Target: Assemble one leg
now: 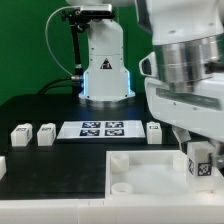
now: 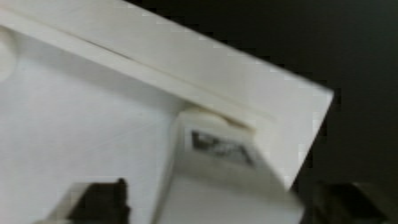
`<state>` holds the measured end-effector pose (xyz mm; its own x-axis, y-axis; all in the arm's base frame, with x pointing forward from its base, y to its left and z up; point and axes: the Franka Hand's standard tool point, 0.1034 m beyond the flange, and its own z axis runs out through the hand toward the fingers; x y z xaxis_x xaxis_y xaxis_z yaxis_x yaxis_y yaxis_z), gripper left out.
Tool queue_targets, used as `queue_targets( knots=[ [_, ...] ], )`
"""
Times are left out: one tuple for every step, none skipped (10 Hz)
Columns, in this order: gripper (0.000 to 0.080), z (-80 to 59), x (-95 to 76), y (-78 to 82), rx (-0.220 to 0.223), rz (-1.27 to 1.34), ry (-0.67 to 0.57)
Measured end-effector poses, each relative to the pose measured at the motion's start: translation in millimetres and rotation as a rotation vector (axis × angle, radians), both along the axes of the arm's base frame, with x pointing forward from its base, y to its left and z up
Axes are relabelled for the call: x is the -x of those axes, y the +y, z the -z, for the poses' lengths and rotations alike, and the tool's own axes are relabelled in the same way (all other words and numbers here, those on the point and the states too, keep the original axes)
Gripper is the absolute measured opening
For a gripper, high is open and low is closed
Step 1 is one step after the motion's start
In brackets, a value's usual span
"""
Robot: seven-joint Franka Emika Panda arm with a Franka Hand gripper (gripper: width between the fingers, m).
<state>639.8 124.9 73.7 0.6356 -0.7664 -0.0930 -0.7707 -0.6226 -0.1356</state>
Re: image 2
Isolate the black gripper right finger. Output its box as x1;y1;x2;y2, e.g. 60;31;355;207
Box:
311;182;398;224

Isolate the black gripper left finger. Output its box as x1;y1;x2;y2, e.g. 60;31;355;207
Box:
35;177;133;224

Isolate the white leg with tag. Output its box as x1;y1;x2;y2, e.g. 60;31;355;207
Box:
151;108;304;224

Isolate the white square tabletop part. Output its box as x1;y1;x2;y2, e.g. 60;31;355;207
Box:
0;7;268;224

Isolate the white L-shaped obstacle fence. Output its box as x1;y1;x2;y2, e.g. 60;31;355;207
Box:
0;0;334;185

